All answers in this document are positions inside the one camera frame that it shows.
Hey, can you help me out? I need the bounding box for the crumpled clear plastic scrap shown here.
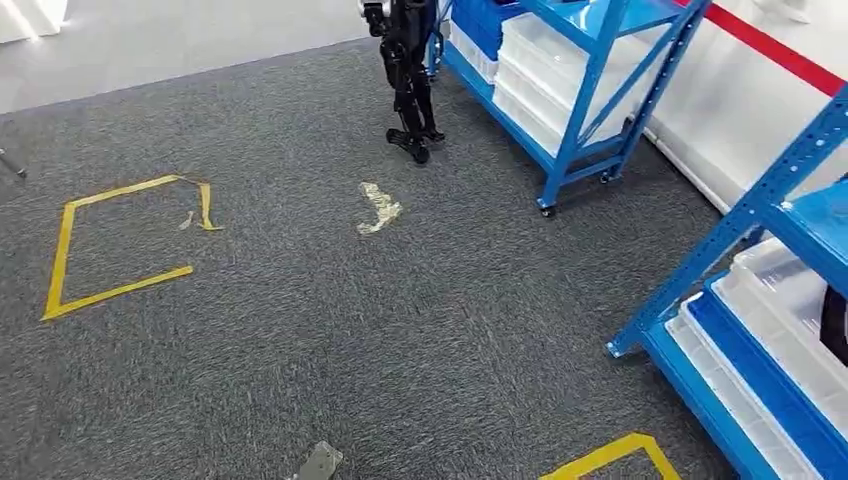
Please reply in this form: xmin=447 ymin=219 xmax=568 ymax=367
xmin=356 ymin=182 xmax=404 ymax=237

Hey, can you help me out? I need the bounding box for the white plastic bin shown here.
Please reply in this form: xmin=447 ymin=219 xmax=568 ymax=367
xmin=492 ymin=82 xmax=637 ymax=158
xmin=731 ymin=237 xmax=833 ymax=333
xmin=449 ymin=23 xmax=499 ymax=85
xmin=501 ymin=13 xmax=664 ymax=75
xmin=496 ymin=58 xmax=647 ymax=112
xmin=712 ymin=268 xmax=848 ymax=439
xmin=664 ymin=311 xmax=826 ymax=480

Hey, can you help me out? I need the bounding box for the blue metal shelf rack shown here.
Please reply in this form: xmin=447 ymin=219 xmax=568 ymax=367
xmin=427 ymin=0 xmax=713 ymax=219
xmin=606 ymin=86 xmax=848 ymax=480

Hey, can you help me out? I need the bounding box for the blue plastic bin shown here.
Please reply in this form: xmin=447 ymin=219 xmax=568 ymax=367
xmin=685 ymin=284 xmax=848 ymax=480
xmin=450 ymin=0 xmax=528 ymax=62

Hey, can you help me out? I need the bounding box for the black robot left foot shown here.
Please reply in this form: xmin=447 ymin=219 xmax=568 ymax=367
xmin=286 ymin=440 xmax=344 ymax=480

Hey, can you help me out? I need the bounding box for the yellow floor tape square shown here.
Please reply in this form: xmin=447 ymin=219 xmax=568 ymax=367
xmin=40 ymin=173 xmax=225 ymax=324

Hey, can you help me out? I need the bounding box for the grey metal rod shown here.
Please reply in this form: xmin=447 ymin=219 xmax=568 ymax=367
xmin=0 ymin=148 xmax=29 ymax=180

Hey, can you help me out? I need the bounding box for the black plastic part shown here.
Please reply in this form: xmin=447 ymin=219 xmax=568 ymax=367
xmin=820 ymin=284 xmax=848 ymax=367

